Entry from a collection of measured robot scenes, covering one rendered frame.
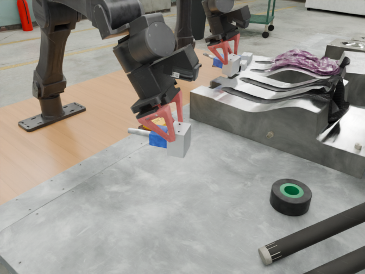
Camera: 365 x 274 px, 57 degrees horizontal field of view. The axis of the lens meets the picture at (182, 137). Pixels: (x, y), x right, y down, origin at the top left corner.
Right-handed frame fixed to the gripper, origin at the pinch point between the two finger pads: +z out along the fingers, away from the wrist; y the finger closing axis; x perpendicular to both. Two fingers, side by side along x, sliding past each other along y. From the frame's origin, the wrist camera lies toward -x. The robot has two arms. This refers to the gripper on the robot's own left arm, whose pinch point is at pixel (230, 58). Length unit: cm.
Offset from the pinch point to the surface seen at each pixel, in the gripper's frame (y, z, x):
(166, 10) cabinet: 431, -12, 451
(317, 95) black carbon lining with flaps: -11.9, 9.8, -31.4
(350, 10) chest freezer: 624, 115, 175
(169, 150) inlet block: -50, 3, -17
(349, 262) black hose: -49, 22, -48
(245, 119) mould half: -19.4, 12.2, -14.0
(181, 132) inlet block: -47, 0, -20
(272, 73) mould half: 14.5, 11.7, -4.6
